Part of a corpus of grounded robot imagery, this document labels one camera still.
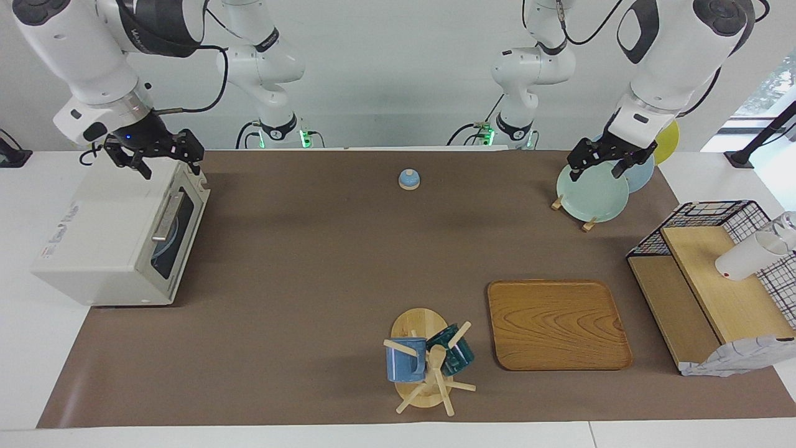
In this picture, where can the clear glass cup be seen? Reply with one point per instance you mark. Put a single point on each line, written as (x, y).
(786, 227)

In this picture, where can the blue mug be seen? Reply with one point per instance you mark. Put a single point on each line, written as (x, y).
(404, 364)

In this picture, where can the wooden stepped shelf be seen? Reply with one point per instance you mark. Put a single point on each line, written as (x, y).
(727, 298)

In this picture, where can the window with white frame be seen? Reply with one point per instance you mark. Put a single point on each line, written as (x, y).
(771, 81)

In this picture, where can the wooden plate rack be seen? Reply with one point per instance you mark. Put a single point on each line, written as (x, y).
(589, 225)

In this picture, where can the black clamp stand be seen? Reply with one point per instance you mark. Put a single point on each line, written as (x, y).
(755, 142)

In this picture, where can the white cup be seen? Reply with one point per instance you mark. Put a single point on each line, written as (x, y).
(743, 261)

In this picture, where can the cream toaster oven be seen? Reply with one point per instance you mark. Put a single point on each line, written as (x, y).
(99, 236)

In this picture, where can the dark green mug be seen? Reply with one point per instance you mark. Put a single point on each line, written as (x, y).
(459, 359)

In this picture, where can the pale blue racked plate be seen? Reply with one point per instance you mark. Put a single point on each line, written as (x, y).
(642, 174)

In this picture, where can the wooden mug tree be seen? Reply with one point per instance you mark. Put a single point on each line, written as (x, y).
(420, 320)

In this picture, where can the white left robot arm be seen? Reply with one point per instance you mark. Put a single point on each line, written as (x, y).
(671, 56)

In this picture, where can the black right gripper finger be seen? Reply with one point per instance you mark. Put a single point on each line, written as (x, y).
(144, 169)
(194, 165)

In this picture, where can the light blue plate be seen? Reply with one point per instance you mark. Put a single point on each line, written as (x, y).
(168, 242)

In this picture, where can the wooden serving tray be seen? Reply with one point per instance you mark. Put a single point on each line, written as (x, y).
(556, 323)

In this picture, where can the white checked cloth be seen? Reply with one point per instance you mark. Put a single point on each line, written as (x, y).
(727, 361)

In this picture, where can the black table clamp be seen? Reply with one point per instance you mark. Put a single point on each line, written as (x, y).
(12, 157)

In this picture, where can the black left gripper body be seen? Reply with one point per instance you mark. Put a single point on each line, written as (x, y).
(612, 152)

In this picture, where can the yellow plate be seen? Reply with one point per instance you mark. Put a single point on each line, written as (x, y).
(668, 142)

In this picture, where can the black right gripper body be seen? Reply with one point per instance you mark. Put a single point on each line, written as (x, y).
(155, 140)

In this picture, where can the brown table mat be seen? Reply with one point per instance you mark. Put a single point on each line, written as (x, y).
(311, 280)

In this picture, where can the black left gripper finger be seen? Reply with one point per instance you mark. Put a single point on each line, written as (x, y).
(620, 169)
(576, 172)

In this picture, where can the light green plate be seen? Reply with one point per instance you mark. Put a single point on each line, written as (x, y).
(591, 196)

